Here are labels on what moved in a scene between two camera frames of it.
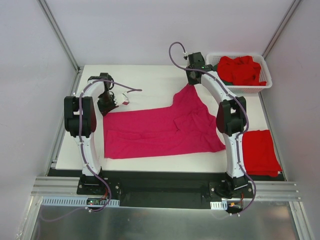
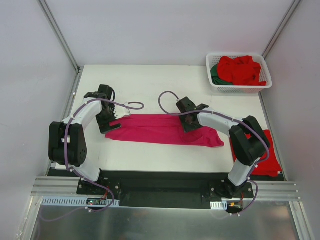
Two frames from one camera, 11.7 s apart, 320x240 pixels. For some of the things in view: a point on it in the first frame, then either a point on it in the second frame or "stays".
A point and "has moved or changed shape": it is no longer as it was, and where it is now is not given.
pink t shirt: [188, 126] has moved or changed shape
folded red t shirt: [260, 159] stays
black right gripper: [191, 81] -> [191, 126]
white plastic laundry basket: [264, 75] stays
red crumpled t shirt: [240, 71] stays
